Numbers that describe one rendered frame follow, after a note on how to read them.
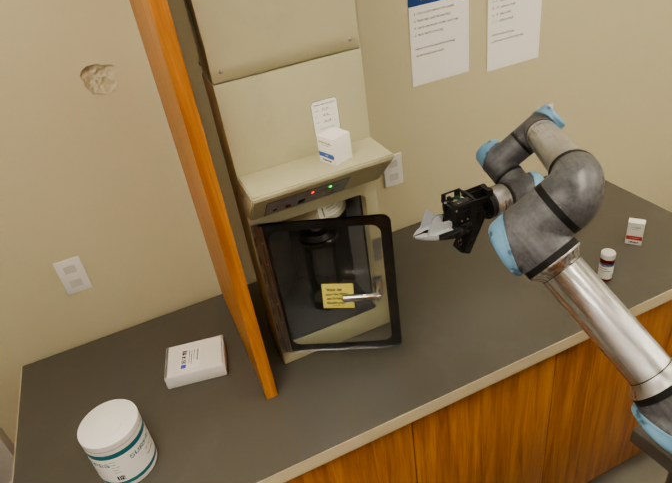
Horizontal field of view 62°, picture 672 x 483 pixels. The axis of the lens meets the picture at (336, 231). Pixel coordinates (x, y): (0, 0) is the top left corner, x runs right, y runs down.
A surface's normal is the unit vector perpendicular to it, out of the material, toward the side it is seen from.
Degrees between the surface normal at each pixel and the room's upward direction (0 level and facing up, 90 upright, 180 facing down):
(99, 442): 0
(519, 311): 0
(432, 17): 90
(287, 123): 90
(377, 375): 0
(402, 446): 90
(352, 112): 90
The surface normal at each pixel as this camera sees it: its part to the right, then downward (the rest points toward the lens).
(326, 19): 0.40, 0.46
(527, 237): -0.43, 0.08
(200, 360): -0.13, -0.83
